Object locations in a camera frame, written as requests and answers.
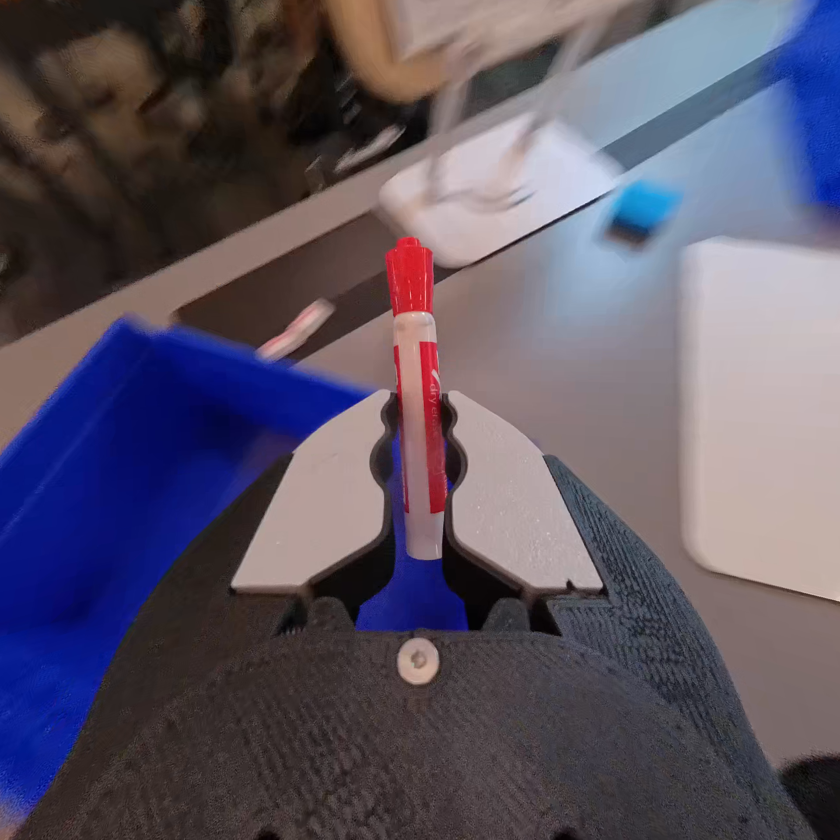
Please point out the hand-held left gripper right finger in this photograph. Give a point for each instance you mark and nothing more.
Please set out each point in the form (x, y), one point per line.
(525, 505)

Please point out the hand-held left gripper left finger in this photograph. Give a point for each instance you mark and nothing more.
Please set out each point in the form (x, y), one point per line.
(308, 505)

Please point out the red dry erase marker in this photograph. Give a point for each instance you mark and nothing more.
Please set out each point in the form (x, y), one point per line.
(417, 426)

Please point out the blue plastic bin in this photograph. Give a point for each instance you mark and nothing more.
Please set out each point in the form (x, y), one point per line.
(98, 492)
(814, 98)

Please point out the white whiteboard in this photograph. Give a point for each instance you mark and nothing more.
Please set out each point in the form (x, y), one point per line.
(761, 407)

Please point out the blue foam eraser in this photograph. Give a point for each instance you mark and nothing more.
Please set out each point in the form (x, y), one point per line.
(640, 210)

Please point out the small white red piece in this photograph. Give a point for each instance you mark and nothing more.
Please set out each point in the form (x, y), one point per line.
(275, 346)
(312, 318)

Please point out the black tape strip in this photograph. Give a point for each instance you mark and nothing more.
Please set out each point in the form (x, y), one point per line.
(689, 108)

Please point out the wooden backing board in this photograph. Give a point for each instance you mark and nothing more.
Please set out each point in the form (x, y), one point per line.
(374, 59)

